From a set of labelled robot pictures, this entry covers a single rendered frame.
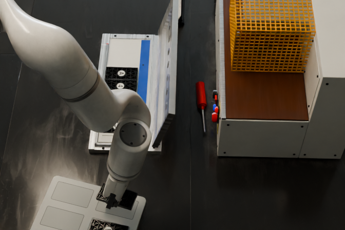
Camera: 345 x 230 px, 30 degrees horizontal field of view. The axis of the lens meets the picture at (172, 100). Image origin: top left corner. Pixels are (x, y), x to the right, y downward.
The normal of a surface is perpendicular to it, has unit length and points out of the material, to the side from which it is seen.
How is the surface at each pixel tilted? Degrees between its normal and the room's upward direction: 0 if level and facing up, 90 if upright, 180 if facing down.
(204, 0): 0
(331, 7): 0
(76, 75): 77
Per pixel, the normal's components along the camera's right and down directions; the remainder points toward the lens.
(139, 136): 0.22, -0.51
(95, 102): 0.62, 0.49
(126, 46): 0.00, -0.59
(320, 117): -0.03, 0.80
